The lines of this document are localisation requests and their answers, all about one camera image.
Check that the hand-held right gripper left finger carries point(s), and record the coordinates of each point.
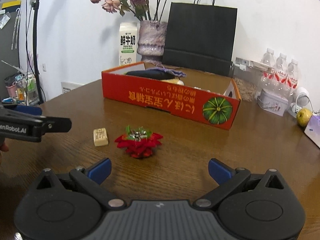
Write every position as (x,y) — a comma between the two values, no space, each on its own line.
(100,170)

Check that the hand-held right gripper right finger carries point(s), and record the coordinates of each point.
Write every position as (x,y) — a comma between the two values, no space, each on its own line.
(220,171)

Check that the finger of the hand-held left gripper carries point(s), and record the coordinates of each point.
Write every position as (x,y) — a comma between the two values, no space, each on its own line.
(27,110)
(57,125)

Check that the beige carved block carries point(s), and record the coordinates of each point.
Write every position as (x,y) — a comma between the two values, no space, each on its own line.
(100,137)

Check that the red fabric flower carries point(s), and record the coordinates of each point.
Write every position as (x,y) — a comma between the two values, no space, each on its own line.
(140,146)

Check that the red cardboard box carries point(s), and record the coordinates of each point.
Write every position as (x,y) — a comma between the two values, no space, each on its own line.
(162,100)

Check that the white yellow plush hamster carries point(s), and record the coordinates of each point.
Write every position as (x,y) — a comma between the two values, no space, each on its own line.
(173,81)

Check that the black pencil case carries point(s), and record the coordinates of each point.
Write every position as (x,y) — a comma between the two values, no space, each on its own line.
(150,74)

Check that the person's left hand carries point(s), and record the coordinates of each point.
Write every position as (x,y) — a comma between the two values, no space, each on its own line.
(3,148)

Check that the clear plastic storage box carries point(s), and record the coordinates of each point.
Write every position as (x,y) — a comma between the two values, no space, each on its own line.
(28,90)

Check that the black light stand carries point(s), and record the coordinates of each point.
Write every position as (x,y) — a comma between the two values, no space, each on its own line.
(36,55)

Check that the grey cabinet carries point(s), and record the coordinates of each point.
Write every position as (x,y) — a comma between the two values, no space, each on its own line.
(8,42)

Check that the clear seed container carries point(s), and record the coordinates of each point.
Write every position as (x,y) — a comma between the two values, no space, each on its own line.
(243,90)

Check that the printed tin box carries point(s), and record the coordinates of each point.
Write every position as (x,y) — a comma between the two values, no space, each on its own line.
(272,103)

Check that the green fruit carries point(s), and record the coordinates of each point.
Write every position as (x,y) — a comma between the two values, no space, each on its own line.
(304,117)

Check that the purple tissue pack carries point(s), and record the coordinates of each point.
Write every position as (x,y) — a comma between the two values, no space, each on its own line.
(314,130)

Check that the white green milk carton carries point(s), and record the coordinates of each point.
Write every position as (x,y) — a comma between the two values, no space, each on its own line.
(127,45)

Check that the flat white carton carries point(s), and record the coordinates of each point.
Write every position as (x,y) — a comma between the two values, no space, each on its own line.
(257,65)

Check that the clear water bottle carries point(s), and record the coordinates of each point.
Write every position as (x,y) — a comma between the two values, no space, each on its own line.
(268,62)
(281,67)
(293,73)

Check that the purple textured vase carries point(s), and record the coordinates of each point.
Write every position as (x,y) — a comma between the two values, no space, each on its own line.
(151,40)

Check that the black paper bag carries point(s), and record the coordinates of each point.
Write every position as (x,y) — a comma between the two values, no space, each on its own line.
(200,35)

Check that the wall socket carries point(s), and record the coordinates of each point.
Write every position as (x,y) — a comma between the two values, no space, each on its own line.
(44,66)

